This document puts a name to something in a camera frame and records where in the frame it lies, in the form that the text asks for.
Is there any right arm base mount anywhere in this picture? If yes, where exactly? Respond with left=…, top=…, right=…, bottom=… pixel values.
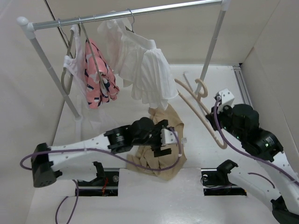
left=200, top=160, right=247, bottom=196

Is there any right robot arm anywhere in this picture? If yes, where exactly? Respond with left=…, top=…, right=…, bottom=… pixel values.
left=206, top=101, right=299, bottom=224

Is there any silver white clothes rack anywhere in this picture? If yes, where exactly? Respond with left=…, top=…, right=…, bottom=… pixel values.
left=17, top=0, right=231, bottom=119

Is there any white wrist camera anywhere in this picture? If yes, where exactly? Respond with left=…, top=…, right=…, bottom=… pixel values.
left=215, top=88, right=235, bottom=106
left=160, top=128, right=178, bottom=146

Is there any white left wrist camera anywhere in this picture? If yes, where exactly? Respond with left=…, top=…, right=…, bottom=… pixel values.
left=160, top=128, right=178, bottom=146

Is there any pink patterned garment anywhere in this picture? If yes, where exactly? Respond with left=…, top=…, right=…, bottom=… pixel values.
left=85, top=39, right=120, bottom=109

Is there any purple cable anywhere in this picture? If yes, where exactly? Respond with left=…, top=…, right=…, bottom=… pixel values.
left=213, top=97, right=299, bottom=185
left=19, top=127, right=183, bottom=224

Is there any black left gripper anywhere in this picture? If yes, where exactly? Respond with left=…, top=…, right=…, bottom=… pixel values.
left=133, top=121, right=171, bottom=155

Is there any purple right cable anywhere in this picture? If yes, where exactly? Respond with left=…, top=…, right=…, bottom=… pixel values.
left=213, top=97, right=299, bottom=185

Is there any white pleated blouse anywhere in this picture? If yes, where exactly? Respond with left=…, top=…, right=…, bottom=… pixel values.
left=97, top=18, right=178, bottom=110

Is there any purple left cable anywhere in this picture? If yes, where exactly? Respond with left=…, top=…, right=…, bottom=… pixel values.
left=19, top=127, right=183, bottom=224

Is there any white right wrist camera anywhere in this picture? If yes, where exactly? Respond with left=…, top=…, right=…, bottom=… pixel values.
left=215, top=88, right=235, bottom=106

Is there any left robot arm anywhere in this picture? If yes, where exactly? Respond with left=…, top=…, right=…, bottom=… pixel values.
left=30, top=117, right=177, bottom=188

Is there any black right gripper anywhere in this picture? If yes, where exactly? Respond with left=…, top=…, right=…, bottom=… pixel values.
left=206, top=102, right=246, bottom=142

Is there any white tank top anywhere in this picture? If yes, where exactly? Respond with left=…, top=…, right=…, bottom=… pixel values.
left=64, top=24, right=91, bottom=110

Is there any aluminium rail on table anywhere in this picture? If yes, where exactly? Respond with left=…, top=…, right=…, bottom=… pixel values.
left=233, top=66, right=253, bottom=107

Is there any beige wooden hanger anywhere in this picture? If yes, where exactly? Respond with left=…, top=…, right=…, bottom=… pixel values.
left=174, top=78, right=228, bottom=149

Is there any grey hanger with blouse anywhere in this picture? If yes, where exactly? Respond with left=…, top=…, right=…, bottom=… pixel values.
left=125, top=8, right=135, bottom=33

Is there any beige t shirt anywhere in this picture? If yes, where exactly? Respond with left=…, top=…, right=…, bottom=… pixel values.
left=126, top=105, right=187, bottom=181

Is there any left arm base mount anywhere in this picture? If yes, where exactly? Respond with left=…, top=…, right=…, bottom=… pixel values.
left=77, top=161, right=120, bottom=197

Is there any grey hanger with pink garment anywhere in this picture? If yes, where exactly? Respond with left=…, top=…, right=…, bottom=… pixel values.
left=78, top=16, right=105, bottom=89

